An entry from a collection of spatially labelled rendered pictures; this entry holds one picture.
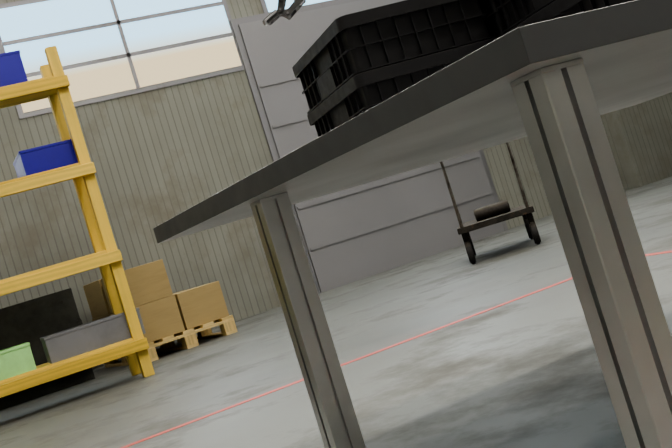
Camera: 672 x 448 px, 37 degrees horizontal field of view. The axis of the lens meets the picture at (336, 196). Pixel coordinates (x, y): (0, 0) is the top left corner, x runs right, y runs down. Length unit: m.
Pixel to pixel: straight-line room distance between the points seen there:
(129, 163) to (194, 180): 0.68
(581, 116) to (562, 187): 0.08
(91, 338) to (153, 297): 1.46
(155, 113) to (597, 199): 9.21
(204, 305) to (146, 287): 0.53
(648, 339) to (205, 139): 9.27
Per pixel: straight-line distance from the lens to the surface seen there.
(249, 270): 10.20
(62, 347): 6.93
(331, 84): 1.97
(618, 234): 1.12
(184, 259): 10.01
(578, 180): 1.09
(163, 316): 8.32
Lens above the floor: 0.56
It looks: 2 degrees up
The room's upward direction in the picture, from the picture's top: 17 degrees counter-clockwise
